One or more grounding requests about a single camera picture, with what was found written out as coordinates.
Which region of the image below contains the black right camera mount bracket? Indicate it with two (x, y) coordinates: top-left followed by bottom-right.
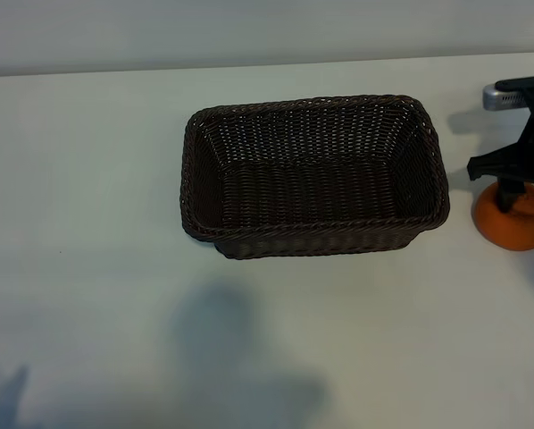
(493, 73), (534, 117)

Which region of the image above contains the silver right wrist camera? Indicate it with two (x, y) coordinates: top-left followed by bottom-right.
(481, 86), (530, 111)

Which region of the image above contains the orange fruit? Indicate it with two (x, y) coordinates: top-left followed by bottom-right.
(473, 181), (534, 252)

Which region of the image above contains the dark brown wicker basket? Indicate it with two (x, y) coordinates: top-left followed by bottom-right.
(179, 93), (451, 261)

